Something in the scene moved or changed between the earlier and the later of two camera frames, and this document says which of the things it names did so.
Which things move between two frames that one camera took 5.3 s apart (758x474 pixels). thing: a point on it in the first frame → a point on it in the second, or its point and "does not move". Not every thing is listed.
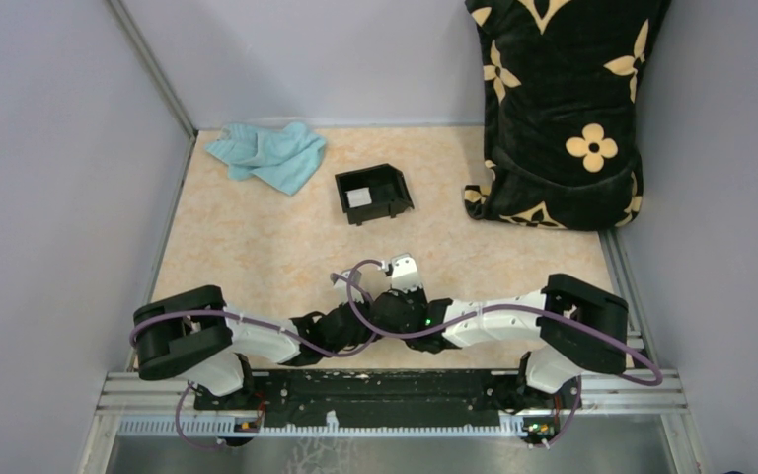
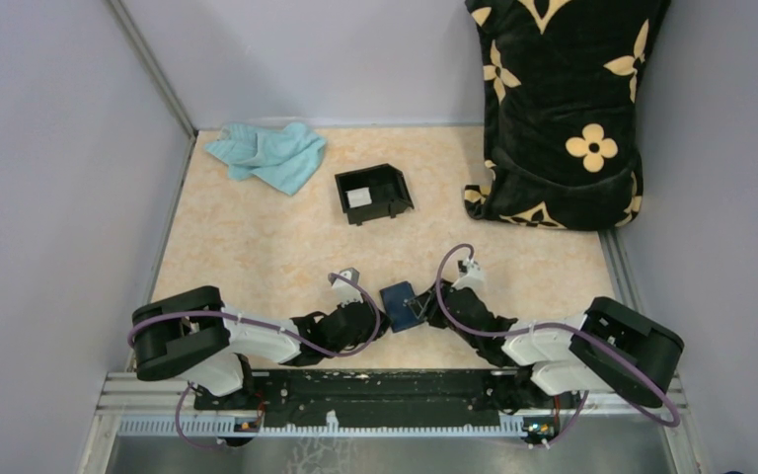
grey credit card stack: x=358 y=197 does not move
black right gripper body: x=417 y=297 → x=433 y=314
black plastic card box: x=387 y=190 does not move
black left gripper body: x=363 y=337 does not move
